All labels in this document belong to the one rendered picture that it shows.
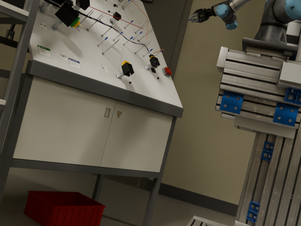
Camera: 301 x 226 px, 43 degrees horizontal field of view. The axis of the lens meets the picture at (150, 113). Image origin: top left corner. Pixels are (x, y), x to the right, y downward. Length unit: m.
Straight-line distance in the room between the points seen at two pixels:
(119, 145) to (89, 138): 0.24
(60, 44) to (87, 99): 0.32
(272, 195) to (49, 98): 1.15
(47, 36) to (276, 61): 1.10
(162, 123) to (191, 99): 1.59
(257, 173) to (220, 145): 2.15
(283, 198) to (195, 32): 2.70
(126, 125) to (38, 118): 0.60
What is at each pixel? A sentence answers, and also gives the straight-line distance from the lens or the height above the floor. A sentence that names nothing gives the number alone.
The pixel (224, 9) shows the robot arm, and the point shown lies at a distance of 2.39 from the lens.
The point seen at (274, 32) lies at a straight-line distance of 1.73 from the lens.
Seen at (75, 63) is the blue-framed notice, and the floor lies 0.92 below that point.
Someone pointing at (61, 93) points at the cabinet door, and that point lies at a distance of 1.96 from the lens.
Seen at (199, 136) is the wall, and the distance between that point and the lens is 4.04.
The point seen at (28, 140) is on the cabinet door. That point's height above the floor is 0.50.
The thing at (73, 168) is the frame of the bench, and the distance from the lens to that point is 2.10.
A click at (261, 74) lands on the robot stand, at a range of 1.68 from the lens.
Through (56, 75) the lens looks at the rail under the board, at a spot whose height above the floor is 0.83.
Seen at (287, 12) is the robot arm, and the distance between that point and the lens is 1.65.
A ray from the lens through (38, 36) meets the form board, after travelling 1.96.
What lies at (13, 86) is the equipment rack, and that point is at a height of 0.73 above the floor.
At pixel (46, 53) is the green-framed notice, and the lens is 1.91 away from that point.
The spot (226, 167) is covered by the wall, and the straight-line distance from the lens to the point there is 4.03.
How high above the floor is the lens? 0.72
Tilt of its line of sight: 1 degrees up
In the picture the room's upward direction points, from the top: 14 degrees clockwise
